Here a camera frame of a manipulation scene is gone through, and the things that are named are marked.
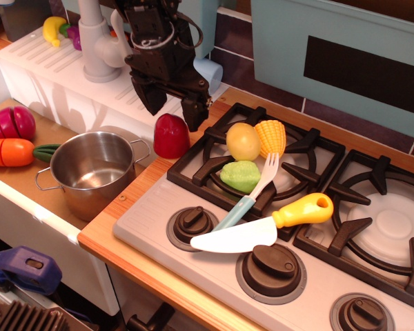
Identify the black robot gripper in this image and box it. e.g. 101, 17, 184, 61
125, 30, 212, 132

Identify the red toy sweet potato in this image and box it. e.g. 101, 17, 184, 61
153, 114, 190, 159

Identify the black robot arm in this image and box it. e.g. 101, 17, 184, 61
114, 1, 211, 132

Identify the yellow toy potato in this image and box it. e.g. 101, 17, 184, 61
226, 123, 261, 161

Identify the stainless steel pot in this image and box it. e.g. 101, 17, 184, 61
34, 131, 151, 221

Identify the light blue plastic cup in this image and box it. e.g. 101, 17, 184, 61
193, 58, 224, 94

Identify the grey toy faucet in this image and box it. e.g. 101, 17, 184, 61
78, 0, 132, 83

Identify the left black burner grate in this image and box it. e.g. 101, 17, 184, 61
166, 102, 346, 218

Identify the black burner grate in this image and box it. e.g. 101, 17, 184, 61
166, 102, 346, 218
293, 150, 414, 307

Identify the teal cabinet above faucet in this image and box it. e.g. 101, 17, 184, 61
178, 0, 221, 59

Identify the green toy vegetable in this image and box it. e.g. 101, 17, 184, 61
219, 161, 261, 193

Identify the yellow toy corn piece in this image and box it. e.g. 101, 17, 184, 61
255, 120, 286, 159

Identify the left brown stove knob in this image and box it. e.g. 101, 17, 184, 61
166, 206, 219, 252

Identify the brown stove knob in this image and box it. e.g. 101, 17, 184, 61
235, 244, 307, 305
329, 292, 396, 331
166, 206, 219, 252

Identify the white and blue toy fork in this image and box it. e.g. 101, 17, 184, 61
213, 153, 279, 231

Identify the purple toy eggplant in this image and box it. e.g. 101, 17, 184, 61
59, 23, 82, 51

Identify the yellow toy banana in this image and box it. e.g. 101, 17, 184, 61
42, 17, 67, 48

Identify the purple wooden toy onion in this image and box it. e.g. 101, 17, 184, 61
0, 106, 36, 140

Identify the orange wooden toy carrot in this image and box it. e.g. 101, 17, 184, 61
0, 138, 60, 168

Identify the teal toy oven cabinet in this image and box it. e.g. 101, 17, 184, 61
251, 1, 414, 137

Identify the middle brown stove knob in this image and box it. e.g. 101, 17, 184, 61
235, 244, 307, 305

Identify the blue clamp tool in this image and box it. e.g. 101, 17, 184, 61
0, 246, 62, 295

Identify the black ribbed heat sink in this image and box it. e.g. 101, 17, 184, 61
0, 299, 76, 330

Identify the right brown stove knob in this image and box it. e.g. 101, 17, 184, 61
329, 292, 396, 331

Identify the right black burner grate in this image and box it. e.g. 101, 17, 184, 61
293, 150, 414, 307

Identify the white toy knife yellow handle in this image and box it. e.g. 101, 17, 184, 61
190, 193, 334, 254

